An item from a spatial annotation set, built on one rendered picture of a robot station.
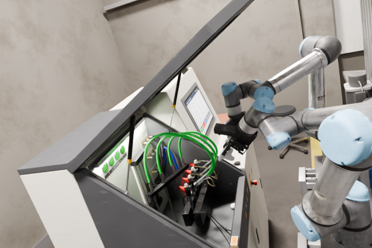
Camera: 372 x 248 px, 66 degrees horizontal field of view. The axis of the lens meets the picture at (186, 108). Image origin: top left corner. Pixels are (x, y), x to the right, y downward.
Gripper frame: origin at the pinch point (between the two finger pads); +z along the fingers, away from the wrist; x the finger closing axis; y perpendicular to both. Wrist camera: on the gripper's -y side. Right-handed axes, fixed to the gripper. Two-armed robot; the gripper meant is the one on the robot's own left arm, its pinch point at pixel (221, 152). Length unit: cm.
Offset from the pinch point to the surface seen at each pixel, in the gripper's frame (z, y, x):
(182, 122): 31, -23, 35
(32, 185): 36, -65, -40
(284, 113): 103, 74, 210
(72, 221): 43, -42, -42
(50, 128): 204, -161, 90
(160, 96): 23, -42, 37
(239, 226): 24.6, 25.7, -12.1
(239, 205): 29.8, 24.8, 1.9
